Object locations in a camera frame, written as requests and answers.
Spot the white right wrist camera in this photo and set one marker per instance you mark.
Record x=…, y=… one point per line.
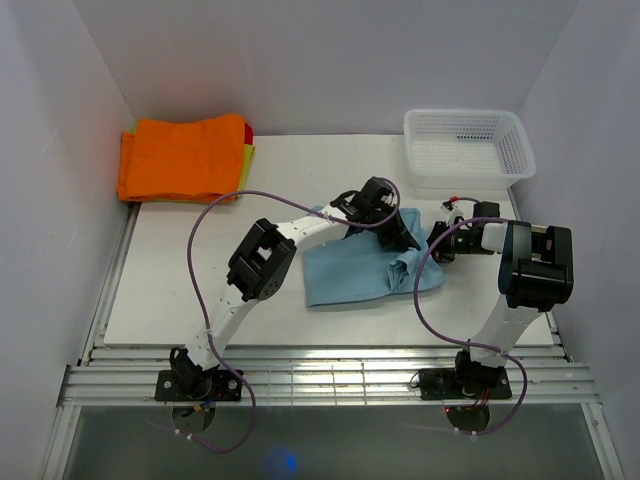
x=450, y=210

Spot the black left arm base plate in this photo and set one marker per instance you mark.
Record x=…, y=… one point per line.
x=217, y=385

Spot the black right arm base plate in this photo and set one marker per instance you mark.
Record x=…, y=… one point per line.
x=450, y=384

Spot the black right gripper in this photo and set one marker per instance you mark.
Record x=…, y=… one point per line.
x=439, y=252

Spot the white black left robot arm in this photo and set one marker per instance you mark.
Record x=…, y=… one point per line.
x=260, y=263

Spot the light blue trousers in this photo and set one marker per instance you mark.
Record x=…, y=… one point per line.
x=358, y=269

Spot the folded red trousers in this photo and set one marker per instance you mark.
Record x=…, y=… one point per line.
x=249, y=135

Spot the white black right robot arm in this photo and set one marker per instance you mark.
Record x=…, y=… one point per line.
x=535, y=274

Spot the folded orange trousers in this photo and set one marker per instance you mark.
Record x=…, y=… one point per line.
x=217, y=143

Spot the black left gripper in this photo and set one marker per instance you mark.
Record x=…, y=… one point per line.
x=399, y=237

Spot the white perforated plastic basket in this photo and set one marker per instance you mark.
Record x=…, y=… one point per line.
x=466, y=149

